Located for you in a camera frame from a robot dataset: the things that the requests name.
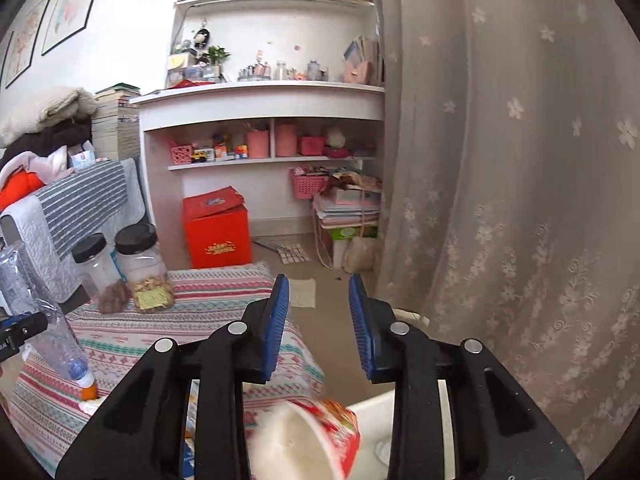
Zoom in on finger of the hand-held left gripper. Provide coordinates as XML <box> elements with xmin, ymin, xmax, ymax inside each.
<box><xmin>0</xmin><ymin>311</ymin><xmax>49</xmax><ymax>361</ymax></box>

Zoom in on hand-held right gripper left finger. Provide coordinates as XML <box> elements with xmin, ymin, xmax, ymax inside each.
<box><xmin>55</xmin><ymin>274</ymin><xmax>291</xmax><ymax>480</ymax></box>

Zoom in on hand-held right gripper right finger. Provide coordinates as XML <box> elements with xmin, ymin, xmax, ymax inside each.
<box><xmin>348</xmin><ymin>273</ymin><xmax>586</xmax><ymax>480</ymax></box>

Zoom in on clear plastic bottle orange cap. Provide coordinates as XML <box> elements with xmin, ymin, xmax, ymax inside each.
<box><xmin>0</xmin><ymin>240</ymin><xmax>99</xmax><ymax>402</ymax></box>

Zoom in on white plastic bin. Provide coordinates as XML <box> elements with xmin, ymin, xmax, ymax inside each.
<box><xmin>347</xmin><ymin>309</ymin><xmax>457</xmax><ymax>480</ymax></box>

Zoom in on red instant noodle cup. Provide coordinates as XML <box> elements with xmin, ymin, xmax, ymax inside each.
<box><xmin>244</xmin><ymin>396</ymin><xmax>362</xmax><ymax>480</ymax></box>

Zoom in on blue biscuit box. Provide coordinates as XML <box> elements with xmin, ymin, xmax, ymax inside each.
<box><xmin>181</xmin><ymin>430</ymin><xmax>197</xmax><ymax>479</ymax></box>

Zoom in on white paper sheet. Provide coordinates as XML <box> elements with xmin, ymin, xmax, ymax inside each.
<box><xmin>287</xmin><ymin>279</ymin><xmax>317</xmax><ymax>308</ymax></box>

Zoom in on beige cloth bag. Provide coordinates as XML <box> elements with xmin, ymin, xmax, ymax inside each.
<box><xmin>342</xmin><ymin>237</ymin><xmax>381</xmax><ymax>273</ymax></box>

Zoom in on gridded sticker sheet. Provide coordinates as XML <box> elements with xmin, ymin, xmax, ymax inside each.
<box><xmin>277</xmin><ymin>244</ymin><xmax>311</xmax><ymax>265</ymax></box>

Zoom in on clear jar of brown nuts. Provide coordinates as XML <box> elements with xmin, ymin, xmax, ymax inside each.
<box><xmin>71</xmin><ymin>233</ymin><xmax>132</xmax><ymax>315</ymax></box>

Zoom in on green and white tissue box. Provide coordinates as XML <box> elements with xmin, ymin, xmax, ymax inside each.
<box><xmin>320</xmin><ymin>225</ymin><xmax>378</xmax><ymax>256</ymax></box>

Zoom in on red cardboard box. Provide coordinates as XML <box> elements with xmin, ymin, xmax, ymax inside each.
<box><xmin>181</xmin><ymin>186</ymin><xmax>253</xmax><ymax>270</ymax></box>

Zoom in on pile of papers and folders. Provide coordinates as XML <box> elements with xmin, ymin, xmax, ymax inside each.
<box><xmin>312</xmin><ymin>172</ymin><xmax>383</xmax><ymax>233</ymax></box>

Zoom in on round table patterned cloth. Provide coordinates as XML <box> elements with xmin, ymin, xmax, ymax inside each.
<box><xmin>7</xmin><ymin>261</ymin><xmax>326</xmax><ymax>478</ymax></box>

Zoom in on clear jar with yellow label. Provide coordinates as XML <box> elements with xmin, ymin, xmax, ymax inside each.
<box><xmin>114</xmin><ymin>223</ymin><xmax>176</xmax><ymax>314</ymax></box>

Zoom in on grey striped quilted sofa cover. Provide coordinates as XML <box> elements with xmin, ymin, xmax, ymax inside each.
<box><xmin>0</xmin><ymin>157</ymin><xmax>153</xmax><ymax>306</ymax></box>

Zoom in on orange cloth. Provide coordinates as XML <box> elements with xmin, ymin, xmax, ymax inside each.
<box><xmin>0</xmin><ymin>170</ymin><xmax>46</xmax><ymax>211</ymax></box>

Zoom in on large pink plastic basket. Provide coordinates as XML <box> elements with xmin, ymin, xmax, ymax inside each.
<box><xmin>289</xmin><ymin>167</ymin><xmax>328</xmax><ymax>200</ymax></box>

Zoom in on pink and white clothing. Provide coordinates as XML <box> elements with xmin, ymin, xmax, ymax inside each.
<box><xmin>0</xmin><ymin>147</ymin><xmax>68</xmax><ymax>186</ymax></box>

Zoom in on blue and white tissue pack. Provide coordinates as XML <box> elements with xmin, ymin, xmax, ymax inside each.
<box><xmin>67</xmin><ymin>141</ymin><xmax>108</xmax><ymax>168</ymax></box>

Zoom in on pink cylinder holder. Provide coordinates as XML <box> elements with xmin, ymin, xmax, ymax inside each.
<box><xmin>245</xmin><ymin>129</ymin><xmax>271</xmax><ymax>159</ymax></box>
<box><xmin>275</xmin><ymin>124</ymin><xmax>299</xmax><ymax>157</ymax></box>

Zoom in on pile of folded blankets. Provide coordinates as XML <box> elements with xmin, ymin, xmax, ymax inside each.
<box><xmin>0</xmin><ymin>120</ymin><xmax>93</xmax><ymax>166</ymax></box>

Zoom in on white and pink plush toy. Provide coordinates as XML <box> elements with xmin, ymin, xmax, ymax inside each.
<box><xmin>322</xmin><ymin>126</ymin><xmax>349</xmax><ymax>158</ymax></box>

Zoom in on beige fluffy blanket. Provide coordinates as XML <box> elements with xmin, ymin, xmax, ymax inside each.
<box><xmin>0</xmin><ymin>86</ymin><xmax>99</xmax><ymax>147</ymax></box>

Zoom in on beige floral lace curtain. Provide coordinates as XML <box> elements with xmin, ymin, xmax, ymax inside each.
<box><xmin>367</xmin><ymin>0</ymin><xmax>640</xmax><ymax>476</ymax></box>

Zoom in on tall stack of books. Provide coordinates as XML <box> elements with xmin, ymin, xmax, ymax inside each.
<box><xmin>92</xmin><ymin>82</ymin><xmax>142</xmax><ymax>162</ymax></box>

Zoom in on white bookshelf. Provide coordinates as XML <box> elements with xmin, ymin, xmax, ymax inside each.
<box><xmin>131</xmin><ymin>0</ymin><xmax>386</xmax><ymax>261</ymax></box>

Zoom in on pink small bag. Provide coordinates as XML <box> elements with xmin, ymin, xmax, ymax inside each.
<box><xmin>342</xmin><ymin>60</ymin><xmax>373</xmax><ymax>86</ymax></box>

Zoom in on small green potted plant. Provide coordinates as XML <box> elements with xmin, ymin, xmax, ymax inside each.
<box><xmin>202</xmin><ymin>46</ymin><xmax>231</xmax><ymax>81</ymax></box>

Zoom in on upright white booklets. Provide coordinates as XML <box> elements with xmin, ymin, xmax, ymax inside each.
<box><xmin>344</xmin><ymin>35</ymin><xmax>385</xmax><ymax>86</ymax></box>

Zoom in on small framed wall picture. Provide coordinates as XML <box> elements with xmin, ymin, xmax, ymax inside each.
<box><xmin>5</xmin><ymin>0</ymin><xmax>53</xmax><ymax>88</ymax></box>

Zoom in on large framed wall picture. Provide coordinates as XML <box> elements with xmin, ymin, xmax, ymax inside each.
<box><xmin>41</xmin><ymin>0</ymin><xmax>111</xmax><ymax>56</ymax></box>

